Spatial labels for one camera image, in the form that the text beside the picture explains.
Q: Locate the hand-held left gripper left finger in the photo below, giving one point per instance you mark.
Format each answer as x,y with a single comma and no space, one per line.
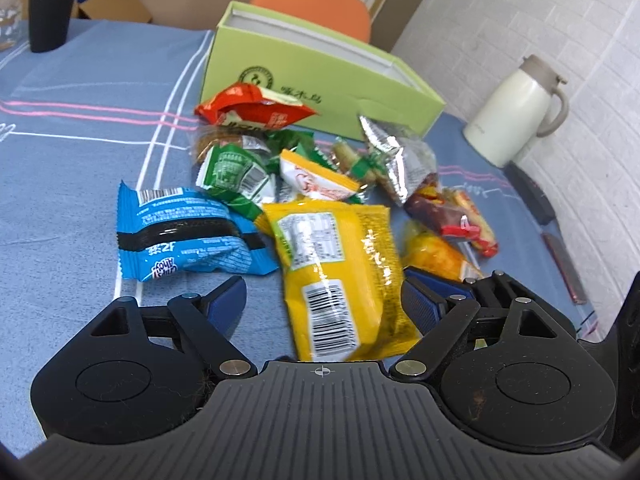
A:
227,305

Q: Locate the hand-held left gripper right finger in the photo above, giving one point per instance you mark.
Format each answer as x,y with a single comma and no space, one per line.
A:
422,305

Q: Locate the orange yellow snack packet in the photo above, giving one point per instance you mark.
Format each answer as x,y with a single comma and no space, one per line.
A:
435,252

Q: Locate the blue cookie packet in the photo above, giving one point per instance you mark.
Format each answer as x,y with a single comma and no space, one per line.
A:
190,230

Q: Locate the dark red snack packet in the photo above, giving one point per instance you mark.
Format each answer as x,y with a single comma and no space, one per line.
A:
440,212

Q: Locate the green snack packet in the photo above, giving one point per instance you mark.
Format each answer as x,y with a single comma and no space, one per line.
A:
232,172

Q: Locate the silver foil snack packet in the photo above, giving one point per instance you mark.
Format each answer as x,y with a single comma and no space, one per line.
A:
400,160

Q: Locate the orange white snack packet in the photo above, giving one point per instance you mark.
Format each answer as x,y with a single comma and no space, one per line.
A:
320,182

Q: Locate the green candy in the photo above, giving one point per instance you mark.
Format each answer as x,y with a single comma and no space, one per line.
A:
357,165

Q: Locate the clear brown cookie packet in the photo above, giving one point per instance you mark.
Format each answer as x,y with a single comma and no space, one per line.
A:
215,139

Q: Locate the small green wrapper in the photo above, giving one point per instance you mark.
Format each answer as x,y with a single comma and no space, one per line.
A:
290,141

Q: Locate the green cardboard box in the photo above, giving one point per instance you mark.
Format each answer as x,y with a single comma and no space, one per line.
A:
300,75

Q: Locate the reddish brown flat bar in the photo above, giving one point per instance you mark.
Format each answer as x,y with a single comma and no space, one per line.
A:
565,267

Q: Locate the black flat object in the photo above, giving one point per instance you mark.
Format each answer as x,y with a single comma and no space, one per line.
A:
532,192

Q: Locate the blue striped tablecloth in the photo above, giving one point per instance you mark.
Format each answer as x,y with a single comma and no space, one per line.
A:
75,170

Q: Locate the white thermos jug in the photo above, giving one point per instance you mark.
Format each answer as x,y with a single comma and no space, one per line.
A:
515,110

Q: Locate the orange chair back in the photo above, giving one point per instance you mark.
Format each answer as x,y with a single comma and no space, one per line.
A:
310,2

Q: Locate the brown cardboard box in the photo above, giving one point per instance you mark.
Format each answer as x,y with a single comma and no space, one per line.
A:
117,5

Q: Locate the black tumbler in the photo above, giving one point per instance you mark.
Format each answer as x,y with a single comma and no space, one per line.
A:
52,7

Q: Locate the glass jar pink lid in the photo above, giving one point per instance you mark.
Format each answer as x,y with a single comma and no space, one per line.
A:
9,10

